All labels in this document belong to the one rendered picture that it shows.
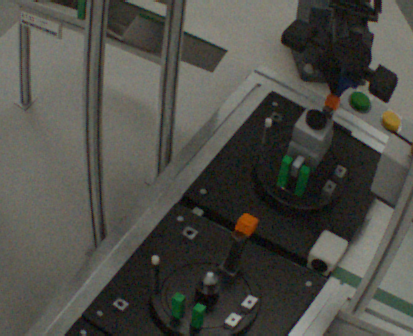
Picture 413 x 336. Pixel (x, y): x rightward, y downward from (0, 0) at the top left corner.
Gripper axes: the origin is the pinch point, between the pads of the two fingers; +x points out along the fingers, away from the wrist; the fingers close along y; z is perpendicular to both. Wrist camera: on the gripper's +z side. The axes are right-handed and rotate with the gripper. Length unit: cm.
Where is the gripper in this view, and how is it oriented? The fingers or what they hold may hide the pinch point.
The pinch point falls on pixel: (339, 82)
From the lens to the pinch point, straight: 110.4
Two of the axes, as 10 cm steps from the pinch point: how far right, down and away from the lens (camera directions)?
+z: 5.3, -6.2, 5.7
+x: -0.8, 6.4, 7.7
